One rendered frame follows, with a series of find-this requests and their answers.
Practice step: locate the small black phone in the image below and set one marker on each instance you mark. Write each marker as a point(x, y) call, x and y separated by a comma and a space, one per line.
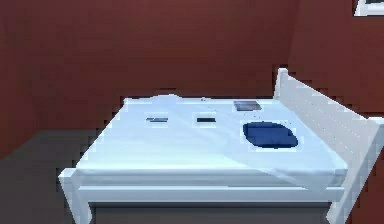
point(206, 120)

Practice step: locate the dark grey remote control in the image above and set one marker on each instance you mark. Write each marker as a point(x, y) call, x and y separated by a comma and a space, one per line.
point(157, 119)

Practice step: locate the white bed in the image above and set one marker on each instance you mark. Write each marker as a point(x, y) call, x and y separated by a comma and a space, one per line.
point(186, 150)

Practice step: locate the dark blue pillow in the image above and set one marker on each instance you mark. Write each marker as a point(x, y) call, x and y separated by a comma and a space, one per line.
point(270, 134)

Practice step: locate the white framed window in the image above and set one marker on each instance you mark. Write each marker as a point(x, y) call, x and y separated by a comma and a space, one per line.
point(368, 7)

